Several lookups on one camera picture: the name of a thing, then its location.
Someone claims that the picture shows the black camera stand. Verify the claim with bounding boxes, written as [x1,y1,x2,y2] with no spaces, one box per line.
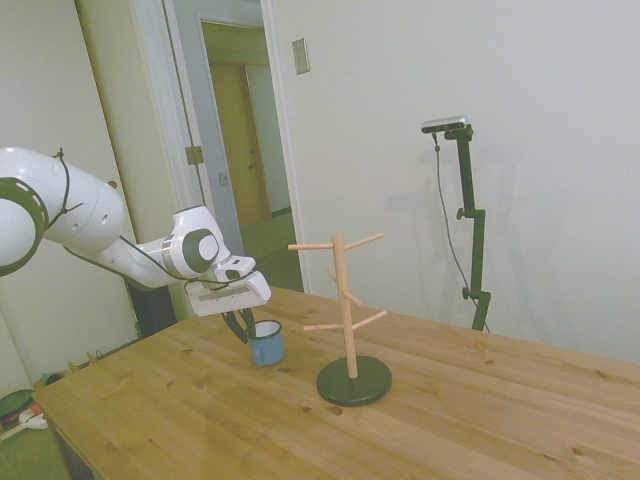
[443,124,492,332]

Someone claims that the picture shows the metal wall switch plate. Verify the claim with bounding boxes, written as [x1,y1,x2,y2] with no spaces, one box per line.
[292,37,311,76]

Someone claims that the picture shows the grey exterior camera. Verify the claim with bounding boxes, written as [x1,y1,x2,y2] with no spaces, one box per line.
[421,114,471,135]

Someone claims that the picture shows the white open door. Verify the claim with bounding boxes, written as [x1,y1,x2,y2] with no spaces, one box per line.
[74,0,231,341]

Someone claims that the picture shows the green round floor item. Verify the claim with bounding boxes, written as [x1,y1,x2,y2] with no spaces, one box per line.
[0,389,36,420]

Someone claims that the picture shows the white door frame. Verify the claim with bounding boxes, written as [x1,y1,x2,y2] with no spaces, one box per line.
[164,0,314,296]

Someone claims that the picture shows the black cabinet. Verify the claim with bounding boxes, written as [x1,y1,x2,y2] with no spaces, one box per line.
[124,279,179,339]

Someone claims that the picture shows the wooden hallway door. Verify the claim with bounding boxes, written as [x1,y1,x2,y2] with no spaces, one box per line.
[209,62,274,226]

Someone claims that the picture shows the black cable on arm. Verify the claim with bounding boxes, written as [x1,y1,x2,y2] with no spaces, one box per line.
[47,147,261,296]

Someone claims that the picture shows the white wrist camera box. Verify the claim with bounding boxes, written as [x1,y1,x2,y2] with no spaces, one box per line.
[213,254,260,282]

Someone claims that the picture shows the wooden mug tree black base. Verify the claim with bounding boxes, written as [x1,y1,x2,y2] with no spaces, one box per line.
[288,232,394,407]

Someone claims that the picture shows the blue enamel mug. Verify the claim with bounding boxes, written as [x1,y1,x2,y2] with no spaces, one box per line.
[247,319,286,368]

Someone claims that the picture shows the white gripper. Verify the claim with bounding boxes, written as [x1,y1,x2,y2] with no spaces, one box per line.
[187,272,273,346]

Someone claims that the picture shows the grey camera cable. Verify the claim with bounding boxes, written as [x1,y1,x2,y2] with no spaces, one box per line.
[430,132,476,297]

